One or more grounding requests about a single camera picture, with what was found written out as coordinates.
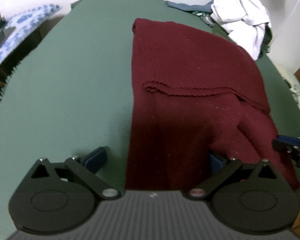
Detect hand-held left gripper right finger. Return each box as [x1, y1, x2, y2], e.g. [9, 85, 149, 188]
[186, 154, 278, 201]

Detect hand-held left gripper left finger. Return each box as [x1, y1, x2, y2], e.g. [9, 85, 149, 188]
[29, 147, 122, 200]

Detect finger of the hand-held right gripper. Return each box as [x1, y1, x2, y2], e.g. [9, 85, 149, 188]
[272, 135, 300, 170]

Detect dark red knit sweater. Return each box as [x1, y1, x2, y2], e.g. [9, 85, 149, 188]
[124, 17, 300, 193]

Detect cartoon print bed sheet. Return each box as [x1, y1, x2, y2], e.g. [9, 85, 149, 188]
[277, 65, 300, 128]

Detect green table cover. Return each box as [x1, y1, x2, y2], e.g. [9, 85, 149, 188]
[0, 0, 300, 233]

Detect white shirt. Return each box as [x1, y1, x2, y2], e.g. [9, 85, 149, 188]
[210, 0, 272, 60]

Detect green white striped garment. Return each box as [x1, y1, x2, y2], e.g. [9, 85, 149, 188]
[192, 10, 212, 18]

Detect blue checkered cloth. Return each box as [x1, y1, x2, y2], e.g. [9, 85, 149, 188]
[0, 4, 63, 90]

